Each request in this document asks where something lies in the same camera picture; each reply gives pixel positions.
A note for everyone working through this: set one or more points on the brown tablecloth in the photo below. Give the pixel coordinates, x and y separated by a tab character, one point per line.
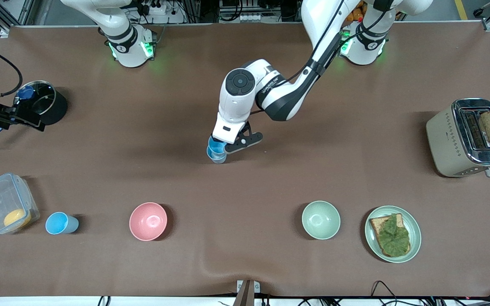
245	191

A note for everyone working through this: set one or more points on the green lettuce leaf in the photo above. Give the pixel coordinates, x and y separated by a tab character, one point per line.
394	238

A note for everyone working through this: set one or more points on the beige chrome toaster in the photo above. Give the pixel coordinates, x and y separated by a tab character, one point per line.
445	144

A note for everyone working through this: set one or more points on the white power strip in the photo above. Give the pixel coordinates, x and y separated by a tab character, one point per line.
251	18
158	8

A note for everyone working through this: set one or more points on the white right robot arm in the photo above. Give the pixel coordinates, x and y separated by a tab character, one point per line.
128	46

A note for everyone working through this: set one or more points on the pale green plate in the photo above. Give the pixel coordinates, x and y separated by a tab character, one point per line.
413	238

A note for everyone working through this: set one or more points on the light blue plastic cup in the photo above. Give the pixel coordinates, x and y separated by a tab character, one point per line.
216	145
217	159
60	223

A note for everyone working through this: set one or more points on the pale green bowl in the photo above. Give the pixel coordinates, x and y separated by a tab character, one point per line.
320	219

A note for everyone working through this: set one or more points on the bag of orange buns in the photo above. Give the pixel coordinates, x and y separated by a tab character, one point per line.
355	15

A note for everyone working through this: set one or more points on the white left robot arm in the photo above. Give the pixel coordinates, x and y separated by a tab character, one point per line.
287	97

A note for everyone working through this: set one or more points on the metal table clamp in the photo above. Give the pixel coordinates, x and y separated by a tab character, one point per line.
247	293

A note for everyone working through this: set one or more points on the brown bread slice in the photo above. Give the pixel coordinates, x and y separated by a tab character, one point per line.
377	225

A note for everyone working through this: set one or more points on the pink bowl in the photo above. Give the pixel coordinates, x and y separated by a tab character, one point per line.
148	221

